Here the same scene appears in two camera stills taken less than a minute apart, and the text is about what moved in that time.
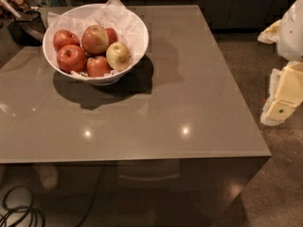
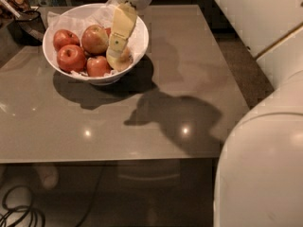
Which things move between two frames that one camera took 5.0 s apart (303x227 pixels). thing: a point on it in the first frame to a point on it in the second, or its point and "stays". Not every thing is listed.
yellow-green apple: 117,56 stays
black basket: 28,29 stays
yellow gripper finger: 285,94 to 123,23
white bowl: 97,43 stays
